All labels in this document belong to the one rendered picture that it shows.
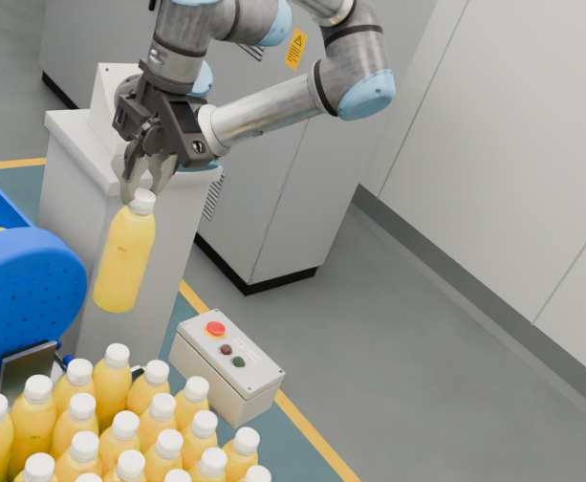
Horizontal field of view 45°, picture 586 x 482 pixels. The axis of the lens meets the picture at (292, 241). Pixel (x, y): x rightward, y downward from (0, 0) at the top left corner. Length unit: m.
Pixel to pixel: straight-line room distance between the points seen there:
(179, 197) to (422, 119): 2.41
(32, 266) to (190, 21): 0.52
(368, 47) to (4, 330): 0.82
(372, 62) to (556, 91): 2.31
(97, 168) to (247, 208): 1.53
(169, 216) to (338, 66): 0.65
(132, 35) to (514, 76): 1.90
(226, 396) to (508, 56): 2.73
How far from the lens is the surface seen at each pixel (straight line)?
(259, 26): 1.03
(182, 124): 1.00
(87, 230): 1.75
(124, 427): 1.15
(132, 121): 1.06
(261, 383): 1.29
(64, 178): 1.82
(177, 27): 0.98
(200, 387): 1.23
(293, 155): 2.85
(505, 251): 3.80
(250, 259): 3.13
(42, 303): 1.33
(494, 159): 3.76
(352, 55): 1.35
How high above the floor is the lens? 1.99
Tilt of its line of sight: 32 degrees down
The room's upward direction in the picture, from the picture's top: 22 degrees clockwise
